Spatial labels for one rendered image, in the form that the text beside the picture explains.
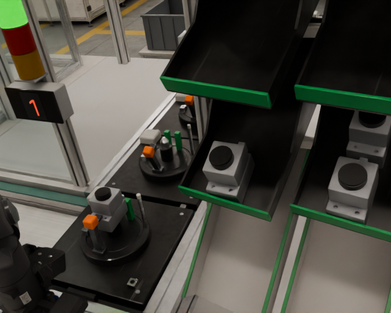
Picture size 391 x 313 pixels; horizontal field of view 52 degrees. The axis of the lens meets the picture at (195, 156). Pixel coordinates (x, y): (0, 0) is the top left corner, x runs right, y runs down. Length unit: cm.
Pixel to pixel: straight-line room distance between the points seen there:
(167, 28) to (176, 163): 180
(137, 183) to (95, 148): 41
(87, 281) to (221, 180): 38
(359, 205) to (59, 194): 74
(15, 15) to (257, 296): 63
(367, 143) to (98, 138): 102
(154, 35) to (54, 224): 193
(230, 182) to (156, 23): 227
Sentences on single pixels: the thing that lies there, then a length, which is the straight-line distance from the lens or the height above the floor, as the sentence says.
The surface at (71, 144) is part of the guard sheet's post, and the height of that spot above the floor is 108.
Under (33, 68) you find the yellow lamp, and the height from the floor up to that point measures 128.
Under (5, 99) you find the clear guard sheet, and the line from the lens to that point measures 102.
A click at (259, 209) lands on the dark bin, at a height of 119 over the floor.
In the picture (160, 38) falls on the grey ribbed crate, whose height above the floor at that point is 70.
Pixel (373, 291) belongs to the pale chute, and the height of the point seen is 105.
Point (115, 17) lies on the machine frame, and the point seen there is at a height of 108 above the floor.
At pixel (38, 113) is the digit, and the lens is 88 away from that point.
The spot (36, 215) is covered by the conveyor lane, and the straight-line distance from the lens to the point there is 106.
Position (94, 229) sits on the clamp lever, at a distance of 75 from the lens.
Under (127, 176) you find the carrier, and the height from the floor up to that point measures 97.
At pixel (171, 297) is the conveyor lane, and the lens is 74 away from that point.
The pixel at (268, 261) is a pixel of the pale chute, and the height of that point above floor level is 105.
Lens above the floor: 155
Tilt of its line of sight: 35 degrees down
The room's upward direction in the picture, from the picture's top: 7 degrees counter-clockwise
